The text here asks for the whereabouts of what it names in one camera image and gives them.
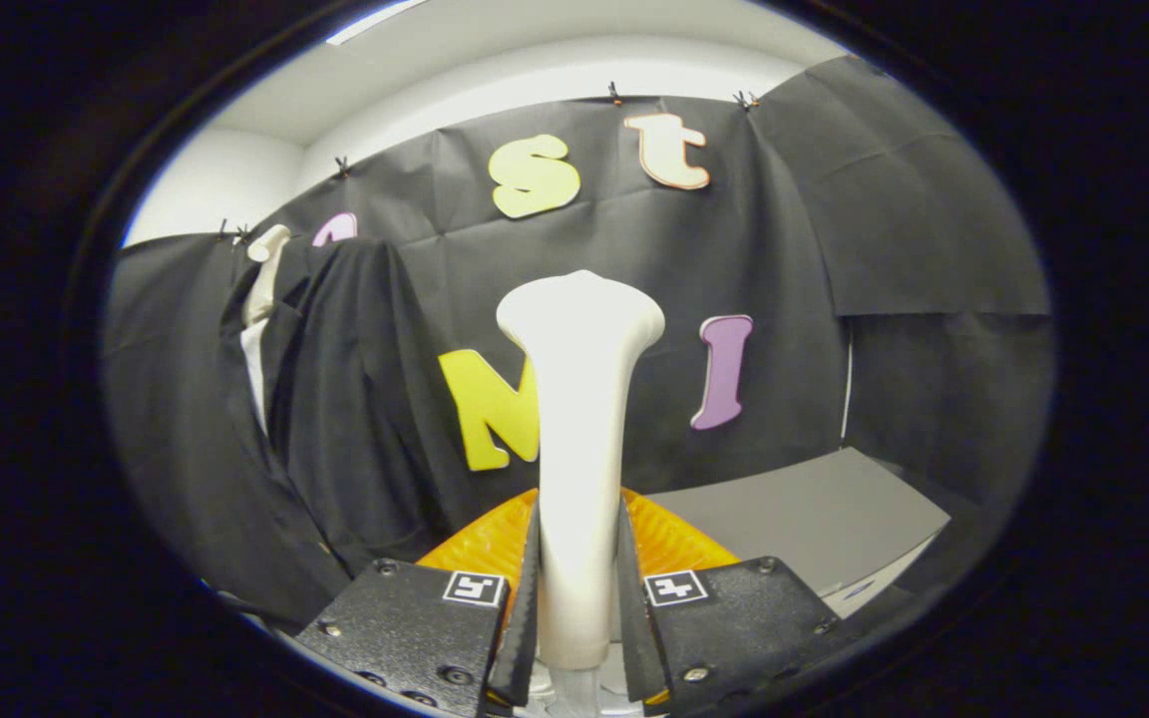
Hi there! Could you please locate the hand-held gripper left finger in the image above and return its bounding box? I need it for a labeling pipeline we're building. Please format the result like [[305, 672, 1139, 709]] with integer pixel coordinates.
[[295, 489, 543, 717]]

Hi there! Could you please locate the cream clothes hanger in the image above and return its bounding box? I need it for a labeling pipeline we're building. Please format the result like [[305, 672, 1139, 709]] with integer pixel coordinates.
[[243, 224, 293, 327]]

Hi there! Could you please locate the black blazer jacket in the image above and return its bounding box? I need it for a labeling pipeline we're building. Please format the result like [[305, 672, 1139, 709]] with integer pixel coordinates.
[[218, 237, 456, 579]]

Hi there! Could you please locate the white garment steamer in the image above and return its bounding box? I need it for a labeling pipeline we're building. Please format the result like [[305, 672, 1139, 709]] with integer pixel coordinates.
[[495, 269, 667, 715]]

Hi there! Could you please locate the black backdrop cloth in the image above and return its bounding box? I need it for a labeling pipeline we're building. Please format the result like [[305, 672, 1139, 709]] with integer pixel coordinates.
[[104, 55, 1054, 629]]

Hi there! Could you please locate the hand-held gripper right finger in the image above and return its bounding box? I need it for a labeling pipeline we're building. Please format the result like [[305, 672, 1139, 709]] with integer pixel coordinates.
[[617, 489, 845, 704]]

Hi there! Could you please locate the grey cabinet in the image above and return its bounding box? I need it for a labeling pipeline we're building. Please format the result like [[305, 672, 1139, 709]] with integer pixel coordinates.
[[649, 447, 953, 619]]

